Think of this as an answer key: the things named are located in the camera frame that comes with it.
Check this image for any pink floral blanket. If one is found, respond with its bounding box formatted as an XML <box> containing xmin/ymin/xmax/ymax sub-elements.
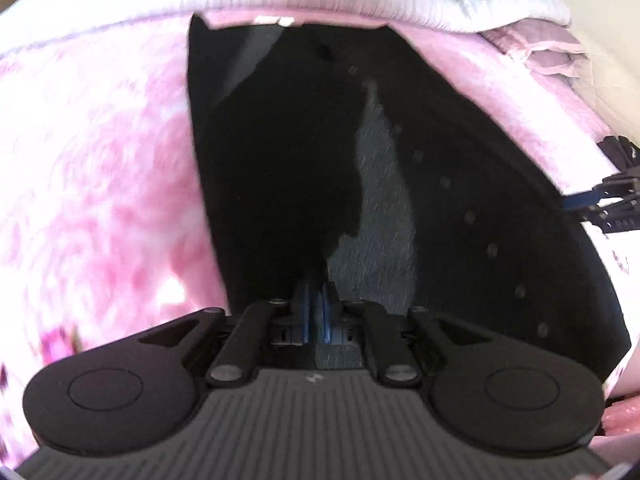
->
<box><xmin>0</xmin><ymin>7</ymin><xmax>640</xmax><ymax>466</ymax></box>

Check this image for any black striped object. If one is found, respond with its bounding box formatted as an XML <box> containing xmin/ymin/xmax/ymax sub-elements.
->
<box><xmin>597</xmin><ymin>135</ymin><xmax>640</xmax><ymax>171</ymax></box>

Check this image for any black knit garment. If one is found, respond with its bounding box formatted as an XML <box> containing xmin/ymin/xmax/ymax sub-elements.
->
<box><xmin>186</xmin><ymin>12</ymin><xmax>632</xmax><ymax>391</ymax></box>

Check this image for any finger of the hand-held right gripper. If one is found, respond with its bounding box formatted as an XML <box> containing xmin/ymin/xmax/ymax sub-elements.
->
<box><xmin>562</xmin><ymin>172</ymin><xmax>640</xmax><ymax>211</ymax></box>
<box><xmin>582</xmin><ymin>202</ymin><xmax>640</xmax><ymax>235</ymax></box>

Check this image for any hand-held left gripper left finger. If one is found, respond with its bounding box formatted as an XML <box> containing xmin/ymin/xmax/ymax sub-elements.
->
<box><xmin>137</xmin><ymin>282</ymin><xmax>312</xmax><ymax>388</ymax></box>

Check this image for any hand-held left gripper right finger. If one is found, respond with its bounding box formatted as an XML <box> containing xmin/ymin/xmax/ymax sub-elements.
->
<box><xmin>320</xmin><ymin>282</ymin><xmax>493</xmax><ymax>387</ymax></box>

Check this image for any mauve folded cloth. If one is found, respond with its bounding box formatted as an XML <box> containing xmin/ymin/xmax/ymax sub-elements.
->
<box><xmin>480</xmin><ymin>24</ymin><xmax>587</xmax><ymax>79</ymax></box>

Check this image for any beige bed sheet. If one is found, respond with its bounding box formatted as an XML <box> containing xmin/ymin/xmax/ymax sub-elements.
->
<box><xmin>565</xmin><ymin>0</ymin><xmax>640</xmax><ymax>141</ymax></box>

